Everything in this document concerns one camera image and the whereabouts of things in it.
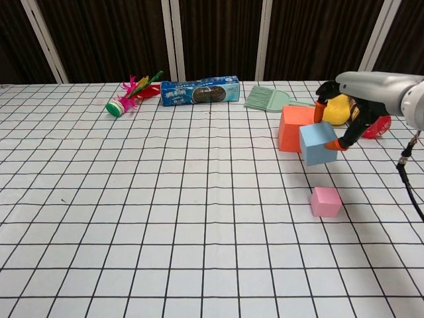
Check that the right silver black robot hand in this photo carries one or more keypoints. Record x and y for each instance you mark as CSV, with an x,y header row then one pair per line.
x,y
371,89

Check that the green chips can red lid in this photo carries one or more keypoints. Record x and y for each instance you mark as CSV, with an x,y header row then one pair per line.
x,y
377,127

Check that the yellow toy pear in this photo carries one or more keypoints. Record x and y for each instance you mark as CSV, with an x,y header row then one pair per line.
x,y
338,111

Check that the blue cookie package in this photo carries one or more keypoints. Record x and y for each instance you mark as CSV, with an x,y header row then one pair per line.
x,y
200,91

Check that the medium blue foam cube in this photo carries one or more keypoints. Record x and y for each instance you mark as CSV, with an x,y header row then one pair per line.
x,y
318,144

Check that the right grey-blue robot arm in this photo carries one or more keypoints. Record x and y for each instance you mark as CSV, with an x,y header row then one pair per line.
x,y
414,106

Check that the white checkered tablecloth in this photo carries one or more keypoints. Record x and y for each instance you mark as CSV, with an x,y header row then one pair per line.
x,y
165,215

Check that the pink feather shuttlecock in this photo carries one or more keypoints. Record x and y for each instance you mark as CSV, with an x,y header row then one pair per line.
x,y
127,97

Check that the small pink foam cube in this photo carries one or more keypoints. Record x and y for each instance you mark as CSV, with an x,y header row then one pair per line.
x,y
326,202

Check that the large orange foam cube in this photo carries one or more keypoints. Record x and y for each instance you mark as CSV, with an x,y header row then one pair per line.
x,y
289,132

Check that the black folding screen white frame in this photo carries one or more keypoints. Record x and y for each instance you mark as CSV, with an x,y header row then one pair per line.
x,y
212,36

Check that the mint green dustpan brush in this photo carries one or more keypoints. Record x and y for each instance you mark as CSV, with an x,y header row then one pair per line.
x,y
265,98

